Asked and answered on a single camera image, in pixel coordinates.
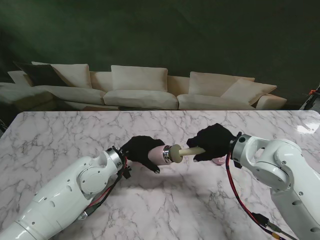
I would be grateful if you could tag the wide cream back cushion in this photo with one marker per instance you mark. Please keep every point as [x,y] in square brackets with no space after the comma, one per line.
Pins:
[138,77]

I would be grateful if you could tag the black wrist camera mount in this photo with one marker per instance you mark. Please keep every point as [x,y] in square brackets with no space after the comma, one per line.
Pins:
[127,172]
[237,164]

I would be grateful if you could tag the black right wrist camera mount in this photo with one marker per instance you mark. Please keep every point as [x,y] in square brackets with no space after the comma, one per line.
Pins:
[237,164]

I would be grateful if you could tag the cream fabric sofa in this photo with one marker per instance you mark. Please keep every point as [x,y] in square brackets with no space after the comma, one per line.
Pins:
[140,98]

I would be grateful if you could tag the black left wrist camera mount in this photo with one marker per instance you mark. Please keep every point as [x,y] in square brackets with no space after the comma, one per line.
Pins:
[127,172]

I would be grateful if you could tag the tilted cream throw cushion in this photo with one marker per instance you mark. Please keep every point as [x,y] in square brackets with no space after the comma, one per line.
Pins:
[250,91]

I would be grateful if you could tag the dark brown cushion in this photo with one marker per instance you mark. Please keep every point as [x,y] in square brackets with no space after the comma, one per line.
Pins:
[42,75]

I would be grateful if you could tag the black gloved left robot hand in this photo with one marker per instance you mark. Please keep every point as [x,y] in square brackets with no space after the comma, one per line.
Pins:
[138,150]

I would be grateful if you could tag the pink thermos bottle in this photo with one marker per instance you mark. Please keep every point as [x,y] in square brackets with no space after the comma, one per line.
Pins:
[157,156]

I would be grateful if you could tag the pink thermos lid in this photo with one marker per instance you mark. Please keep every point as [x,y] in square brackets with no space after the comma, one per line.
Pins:
[218,161]

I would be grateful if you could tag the white device with orange part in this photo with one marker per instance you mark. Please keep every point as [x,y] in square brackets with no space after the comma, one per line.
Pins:
[311,98]

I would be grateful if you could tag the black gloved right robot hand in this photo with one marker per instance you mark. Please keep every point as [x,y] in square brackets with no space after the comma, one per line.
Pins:
[216,141]

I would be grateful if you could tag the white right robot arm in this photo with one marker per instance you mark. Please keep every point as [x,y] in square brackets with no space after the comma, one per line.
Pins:
[282,170]

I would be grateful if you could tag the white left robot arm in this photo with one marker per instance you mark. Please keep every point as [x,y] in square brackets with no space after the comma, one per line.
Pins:
[60,197]

